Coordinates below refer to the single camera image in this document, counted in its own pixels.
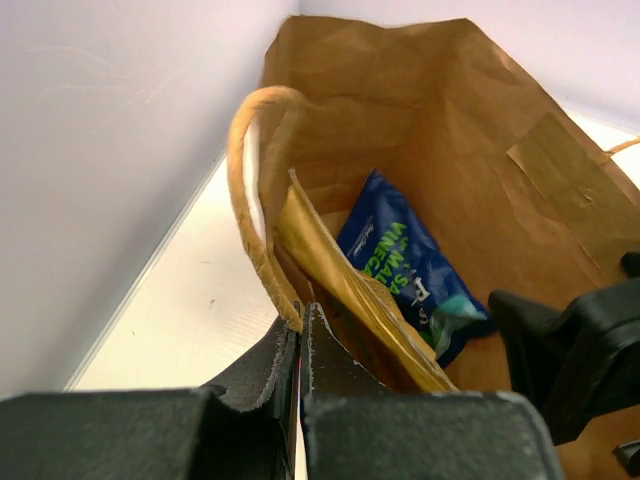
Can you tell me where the blue Burts crisps bag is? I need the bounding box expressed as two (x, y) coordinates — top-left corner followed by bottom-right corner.
(337, 170), (497, 367)

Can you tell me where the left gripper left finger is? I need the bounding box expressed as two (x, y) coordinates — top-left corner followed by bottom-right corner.
(1, 318), (299, 479)

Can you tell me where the tan kettle chips bag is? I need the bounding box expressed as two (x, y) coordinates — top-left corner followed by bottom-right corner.
(276, 169), (458, 393)

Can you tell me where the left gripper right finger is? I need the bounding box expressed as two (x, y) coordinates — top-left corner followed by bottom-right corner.
(300, 303), (565, 479)

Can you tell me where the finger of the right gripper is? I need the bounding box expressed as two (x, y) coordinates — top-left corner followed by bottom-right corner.
(488, 251), (639, 445)

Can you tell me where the red paper bag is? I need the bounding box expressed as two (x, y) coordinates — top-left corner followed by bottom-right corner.
(227, 14), (640, 480)

